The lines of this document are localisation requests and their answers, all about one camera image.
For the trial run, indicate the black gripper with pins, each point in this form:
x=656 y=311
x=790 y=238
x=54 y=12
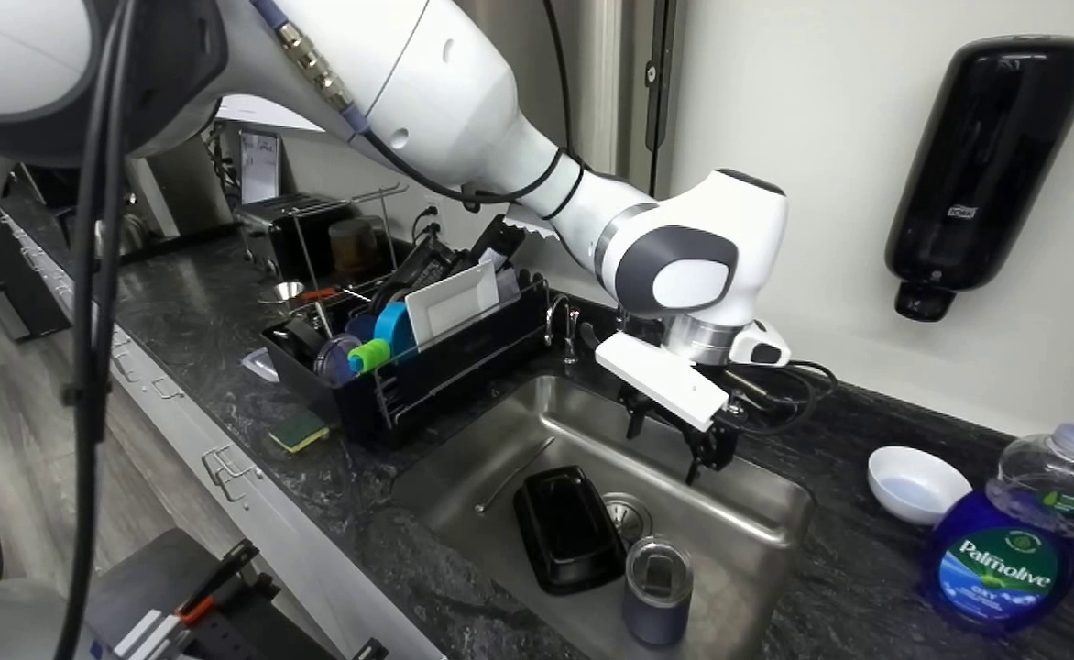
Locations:
x=760 y=399

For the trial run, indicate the clear travel mug lid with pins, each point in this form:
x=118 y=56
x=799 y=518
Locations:
x=656 y=570

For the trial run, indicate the dark blue travel mug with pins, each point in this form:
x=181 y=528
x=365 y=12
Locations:
x=652 y=621

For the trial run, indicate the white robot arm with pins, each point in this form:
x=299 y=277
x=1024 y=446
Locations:
x=407 y=83

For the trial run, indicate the black Tupperware container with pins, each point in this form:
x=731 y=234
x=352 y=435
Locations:
x=567 y=531

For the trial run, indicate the blue lid in rack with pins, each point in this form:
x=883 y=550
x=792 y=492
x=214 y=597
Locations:
x=393 y=327

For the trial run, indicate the stainless steel sink basin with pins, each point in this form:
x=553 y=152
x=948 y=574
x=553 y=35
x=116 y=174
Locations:
x=738 y=524

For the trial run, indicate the chrome sink faucet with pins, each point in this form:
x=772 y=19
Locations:
x=577 y=327

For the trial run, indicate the small white bowl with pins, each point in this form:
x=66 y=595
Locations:
x=915 y=486

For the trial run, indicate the white rectangular container in rack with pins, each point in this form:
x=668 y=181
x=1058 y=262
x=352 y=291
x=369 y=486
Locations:
x=451 y=300

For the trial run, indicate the blue Palmolive dish soap bottle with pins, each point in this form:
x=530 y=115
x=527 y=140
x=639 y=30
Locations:
x=1004 y=550

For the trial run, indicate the black dish drying rack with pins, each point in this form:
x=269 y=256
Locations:
x=381 y=404

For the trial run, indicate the green bottle cap in rack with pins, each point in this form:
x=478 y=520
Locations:
x=369 y=358

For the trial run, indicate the steel paper towel dispenser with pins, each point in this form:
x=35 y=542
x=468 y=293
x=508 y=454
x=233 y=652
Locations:
x=596 y=75

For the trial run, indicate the green yellow sponge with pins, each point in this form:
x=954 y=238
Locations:
x=299 y=429

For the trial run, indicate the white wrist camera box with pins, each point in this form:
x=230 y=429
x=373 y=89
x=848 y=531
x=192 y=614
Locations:
x=663 y=379

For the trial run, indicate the black wall soap dispenser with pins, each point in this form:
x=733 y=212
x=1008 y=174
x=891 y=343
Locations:
x=994 y=130

